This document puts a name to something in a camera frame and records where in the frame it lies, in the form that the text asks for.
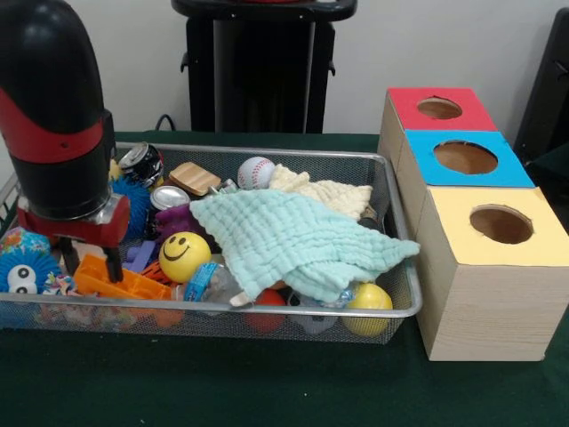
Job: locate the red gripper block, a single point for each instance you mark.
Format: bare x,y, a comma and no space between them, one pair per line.
111,227

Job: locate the orange plastic toy block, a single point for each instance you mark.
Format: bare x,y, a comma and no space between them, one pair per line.
138,287

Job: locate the mint knitted cloth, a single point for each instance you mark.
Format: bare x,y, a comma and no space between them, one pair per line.
289,236

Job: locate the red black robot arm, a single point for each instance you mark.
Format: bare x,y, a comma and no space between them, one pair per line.
53,111

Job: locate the silver mesh bin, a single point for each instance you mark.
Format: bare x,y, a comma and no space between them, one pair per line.
266,320

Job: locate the wooden three-hole box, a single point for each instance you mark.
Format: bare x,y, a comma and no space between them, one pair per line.
489,311

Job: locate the blue spiky ball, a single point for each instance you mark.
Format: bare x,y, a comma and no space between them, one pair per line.
138,207

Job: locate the yellow smiley ball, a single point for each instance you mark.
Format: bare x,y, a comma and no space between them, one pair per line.
184,258

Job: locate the crushed dark drink can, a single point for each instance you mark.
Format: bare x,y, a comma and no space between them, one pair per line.
142,162

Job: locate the crushed clear plastic bottle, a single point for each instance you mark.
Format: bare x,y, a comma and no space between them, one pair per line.
204,284

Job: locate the striped wooden block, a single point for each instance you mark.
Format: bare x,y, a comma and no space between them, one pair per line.
195,178

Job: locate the white baseball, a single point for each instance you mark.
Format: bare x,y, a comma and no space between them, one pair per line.
255,173

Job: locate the cream knitted cloth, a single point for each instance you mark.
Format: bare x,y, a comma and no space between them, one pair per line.
338,195

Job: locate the plain yellow ball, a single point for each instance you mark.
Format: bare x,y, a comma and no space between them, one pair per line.
371,300

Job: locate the black upright panel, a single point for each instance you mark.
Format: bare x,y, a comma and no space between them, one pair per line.
547,89

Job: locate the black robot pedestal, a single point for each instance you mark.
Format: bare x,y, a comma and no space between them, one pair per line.
249,89

